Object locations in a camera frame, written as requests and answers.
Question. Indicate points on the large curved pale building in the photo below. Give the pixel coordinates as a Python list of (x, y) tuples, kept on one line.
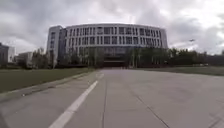
[(110, 35)]

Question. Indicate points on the row of trees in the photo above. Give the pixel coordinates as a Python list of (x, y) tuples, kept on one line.
[(150, 56)]

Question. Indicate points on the grey concrete slab road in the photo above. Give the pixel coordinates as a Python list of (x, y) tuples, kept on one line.
[(140, 100)]

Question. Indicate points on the white painted line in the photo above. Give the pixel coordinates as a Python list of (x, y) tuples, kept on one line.
[(71, 108)]

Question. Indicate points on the grey concrete kerb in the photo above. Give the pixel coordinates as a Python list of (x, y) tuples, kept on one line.
[(30, 89)]

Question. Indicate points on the green grass lawn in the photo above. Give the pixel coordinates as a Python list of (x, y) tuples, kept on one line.
[(26, 78)]

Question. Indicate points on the low pale building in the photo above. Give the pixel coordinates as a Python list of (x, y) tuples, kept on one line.
[(25, 56)]

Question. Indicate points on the grass strip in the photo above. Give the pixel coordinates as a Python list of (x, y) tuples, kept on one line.
[(200, 70)]

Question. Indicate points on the small dark building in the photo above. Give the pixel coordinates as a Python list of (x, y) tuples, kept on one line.
[(4, 53)]

